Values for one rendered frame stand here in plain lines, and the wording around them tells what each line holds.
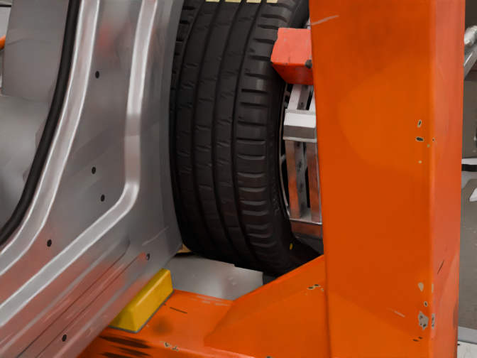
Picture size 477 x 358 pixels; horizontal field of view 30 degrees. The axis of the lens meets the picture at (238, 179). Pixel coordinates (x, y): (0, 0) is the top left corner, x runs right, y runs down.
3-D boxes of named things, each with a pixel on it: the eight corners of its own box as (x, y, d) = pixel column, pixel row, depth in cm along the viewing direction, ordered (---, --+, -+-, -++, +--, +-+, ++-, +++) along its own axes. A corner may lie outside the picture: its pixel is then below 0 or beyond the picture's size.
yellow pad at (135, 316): (113, 278, 171) (109, 256, 169) (176, 291, 165) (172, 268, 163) (72, 319, 160) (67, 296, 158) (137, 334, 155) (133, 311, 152)
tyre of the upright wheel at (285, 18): (234, 299, 212) (308, 64, 235) (328, 318, 202) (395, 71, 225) (107, 176, 157) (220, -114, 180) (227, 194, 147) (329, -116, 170)
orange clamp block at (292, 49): (294, 48, 163) (277, 26, 155) (334, 51, 159) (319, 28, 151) (284, 84, 161) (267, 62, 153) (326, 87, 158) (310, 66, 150)
